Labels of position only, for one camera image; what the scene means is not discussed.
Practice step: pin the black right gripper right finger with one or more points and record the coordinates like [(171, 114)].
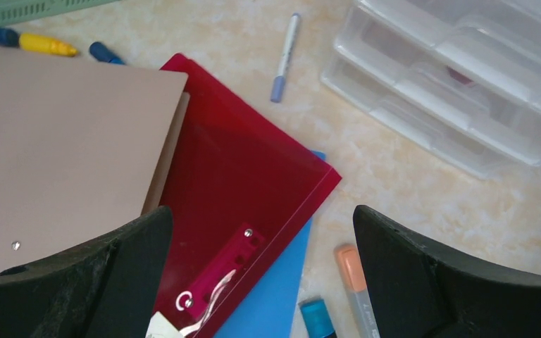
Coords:
[(423, 288)]

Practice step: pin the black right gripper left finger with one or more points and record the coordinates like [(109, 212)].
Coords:
[(105, 287)]

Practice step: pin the beige pressure file folder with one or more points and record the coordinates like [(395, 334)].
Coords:
[(85, 148)]

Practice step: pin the green file rack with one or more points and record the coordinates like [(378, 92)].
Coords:
[(20, 11)]

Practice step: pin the orange capped highlighter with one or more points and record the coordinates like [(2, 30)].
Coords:
[(351, 272)]

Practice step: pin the teal capped marker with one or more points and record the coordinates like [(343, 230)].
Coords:
[(317, 319)]

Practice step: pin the blue plastic folder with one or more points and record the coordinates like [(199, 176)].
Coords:
[(268, 309)]

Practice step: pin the red translucent file folder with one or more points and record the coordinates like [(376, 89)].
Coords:
[(240, 189)]

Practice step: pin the clear plastic drawer unit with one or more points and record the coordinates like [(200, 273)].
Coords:
[(461, 79)]

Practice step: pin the lavender capped marker pen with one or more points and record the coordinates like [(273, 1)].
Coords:
[(280, 79)]

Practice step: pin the yellow dropper bottle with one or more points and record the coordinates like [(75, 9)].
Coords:
[(46, 45)]

